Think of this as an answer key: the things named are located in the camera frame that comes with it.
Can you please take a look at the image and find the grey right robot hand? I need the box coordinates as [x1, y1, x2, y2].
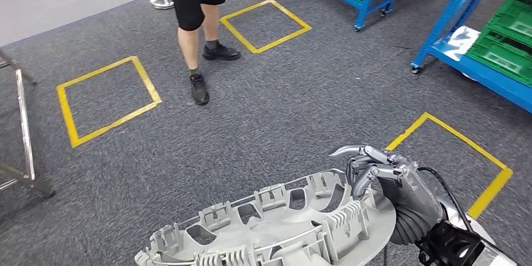
[328, 144, 444, 222]

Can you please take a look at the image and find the grey plastic wheel hubcap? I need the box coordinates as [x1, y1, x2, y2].
[135, 168, 398, 266]

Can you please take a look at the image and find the yellow floor tape square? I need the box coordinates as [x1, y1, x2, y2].
[385, 112, 514, 220]
[219, 0, 312, 55]
[56, 55, 162, 149]

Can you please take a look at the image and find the white table with steel legs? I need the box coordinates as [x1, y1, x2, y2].
[0, 50, 56, 200]

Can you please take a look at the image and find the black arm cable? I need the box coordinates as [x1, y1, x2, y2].
[417, 166, 475, 234]

